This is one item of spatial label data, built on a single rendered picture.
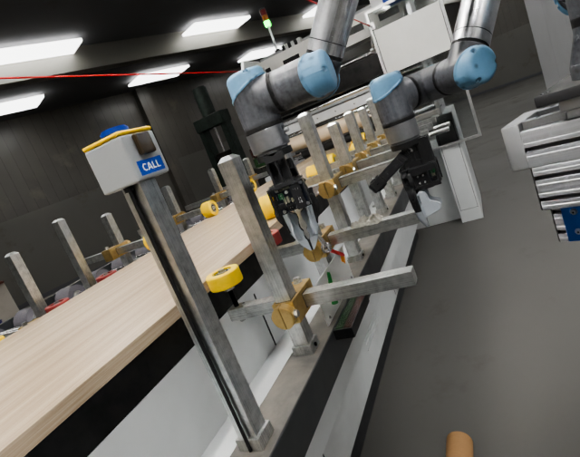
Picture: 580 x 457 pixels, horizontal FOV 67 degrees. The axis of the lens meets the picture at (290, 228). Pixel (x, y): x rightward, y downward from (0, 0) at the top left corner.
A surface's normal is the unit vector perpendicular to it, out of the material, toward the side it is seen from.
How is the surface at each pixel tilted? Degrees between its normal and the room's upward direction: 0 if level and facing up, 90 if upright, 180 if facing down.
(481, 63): 90
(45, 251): 90
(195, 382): 90
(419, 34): 90
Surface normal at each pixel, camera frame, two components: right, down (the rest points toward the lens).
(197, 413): 0.86, -0.25
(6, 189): 0.65, -0.10
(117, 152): -0.35, 0.33
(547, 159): -0.67, 0.40
